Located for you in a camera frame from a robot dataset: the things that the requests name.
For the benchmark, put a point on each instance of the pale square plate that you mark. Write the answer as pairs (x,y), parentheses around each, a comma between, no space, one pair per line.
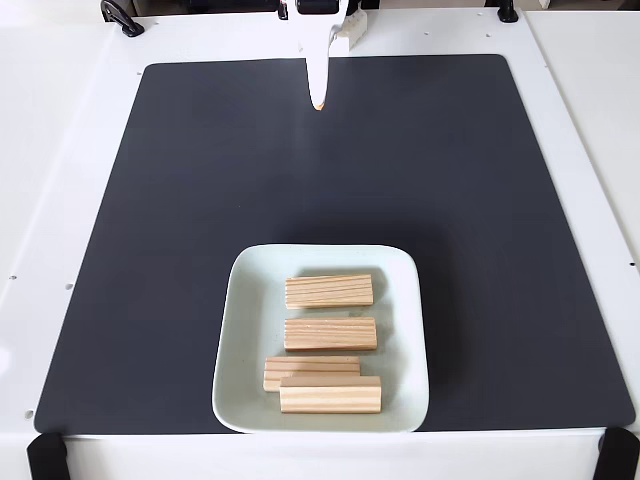
(240,325)

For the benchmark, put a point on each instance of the dark grey table mat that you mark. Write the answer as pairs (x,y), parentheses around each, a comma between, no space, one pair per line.
(150,300)

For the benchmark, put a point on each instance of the black table clamp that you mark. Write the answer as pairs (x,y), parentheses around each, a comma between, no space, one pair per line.
(507,14)
(125,25)
(283,11)

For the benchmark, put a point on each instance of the wooden block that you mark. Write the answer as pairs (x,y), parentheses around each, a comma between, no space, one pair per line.
(330,291)
(330,334)
(295,369)
(330,396)

